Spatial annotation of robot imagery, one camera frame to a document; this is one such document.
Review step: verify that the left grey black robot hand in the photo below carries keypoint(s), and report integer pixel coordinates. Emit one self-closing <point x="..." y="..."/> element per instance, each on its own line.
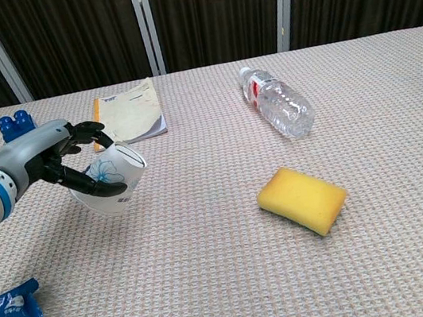
<point x="35" y="152"/>

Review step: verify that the white paper cup blue flower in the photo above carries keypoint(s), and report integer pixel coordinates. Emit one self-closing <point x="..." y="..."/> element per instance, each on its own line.
<point x="111" y="174"/>

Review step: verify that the blue toy building block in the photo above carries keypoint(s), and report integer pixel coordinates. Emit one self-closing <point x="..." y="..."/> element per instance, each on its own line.
<point x="15" y="124"/>

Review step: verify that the worn notebook orange spine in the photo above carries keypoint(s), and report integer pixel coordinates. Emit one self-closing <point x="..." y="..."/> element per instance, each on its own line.
<point x="132" y="114"/>

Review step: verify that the patterned woven tablecloth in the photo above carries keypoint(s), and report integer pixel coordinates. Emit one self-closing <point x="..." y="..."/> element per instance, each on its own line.
<point x="225" y="245"/>

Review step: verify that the clear plastic water bottle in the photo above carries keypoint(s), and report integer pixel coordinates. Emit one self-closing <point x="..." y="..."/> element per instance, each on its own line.
<point x="281" y="101"/>

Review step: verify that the yellow sponge green underside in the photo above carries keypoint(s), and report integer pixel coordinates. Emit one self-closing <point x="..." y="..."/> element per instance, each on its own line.
<point x="300" y="196"/>

